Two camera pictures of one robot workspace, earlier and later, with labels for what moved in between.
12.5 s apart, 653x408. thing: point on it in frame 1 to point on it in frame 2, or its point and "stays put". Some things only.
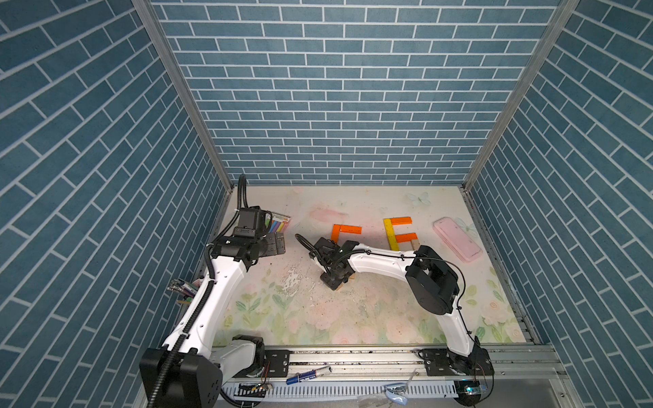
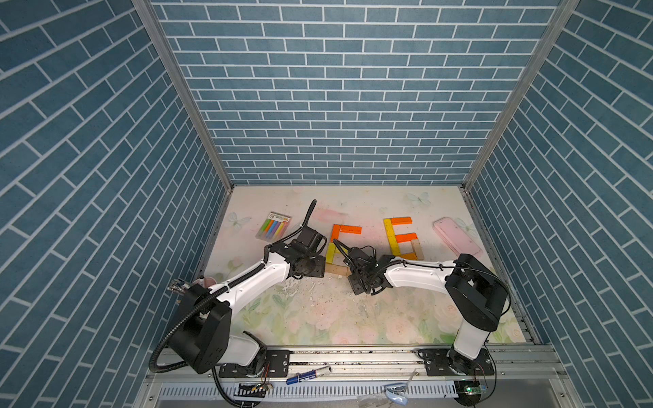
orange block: (351, 229) stays put
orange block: (335, 233) stays put
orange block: (405, 237) stays put
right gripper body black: (331, 278) to (358, 284)
